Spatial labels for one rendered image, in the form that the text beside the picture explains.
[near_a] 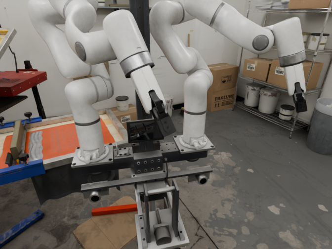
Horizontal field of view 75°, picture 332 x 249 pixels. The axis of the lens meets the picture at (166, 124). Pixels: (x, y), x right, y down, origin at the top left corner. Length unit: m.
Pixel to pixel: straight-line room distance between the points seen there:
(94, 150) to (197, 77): 0.49
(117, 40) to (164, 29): 0.36
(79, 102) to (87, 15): 0.28
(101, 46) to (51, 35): 0.35
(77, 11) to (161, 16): 0.30
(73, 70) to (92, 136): 0.25
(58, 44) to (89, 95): 0.20
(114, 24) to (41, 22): 0.41
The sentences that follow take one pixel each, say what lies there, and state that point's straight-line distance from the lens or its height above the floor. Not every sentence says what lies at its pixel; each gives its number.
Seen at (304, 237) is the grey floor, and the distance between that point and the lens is 2.33.
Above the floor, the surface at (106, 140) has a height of 0.95.
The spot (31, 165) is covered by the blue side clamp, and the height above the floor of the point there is 1.01.
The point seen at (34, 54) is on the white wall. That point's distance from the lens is 3.38.
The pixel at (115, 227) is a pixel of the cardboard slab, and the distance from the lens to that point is 2.10.
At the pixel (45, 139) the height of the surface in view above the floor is 0.95.
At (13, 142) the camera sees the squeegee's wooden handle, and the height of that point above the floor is 1.06.
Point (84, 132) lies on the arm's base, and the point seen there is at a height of 1.26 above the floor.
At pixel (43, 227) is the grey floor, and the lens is 2.34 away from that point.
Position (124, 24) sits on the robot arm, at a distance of 0.52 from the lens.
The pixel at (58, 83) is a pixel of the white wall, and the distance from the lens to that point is 3.46.
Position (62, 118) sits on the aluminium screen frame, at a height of 0.98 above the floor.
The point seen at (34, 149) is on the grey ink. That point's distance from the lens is 1.47.
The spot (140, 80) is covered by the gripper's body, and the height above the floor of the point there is 1.53.
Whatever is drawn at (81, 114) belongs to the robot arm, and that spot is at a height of 1.34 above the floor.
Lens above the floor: 1.66
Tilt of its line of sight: 27 degrees down
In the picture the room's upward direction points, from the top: straight up
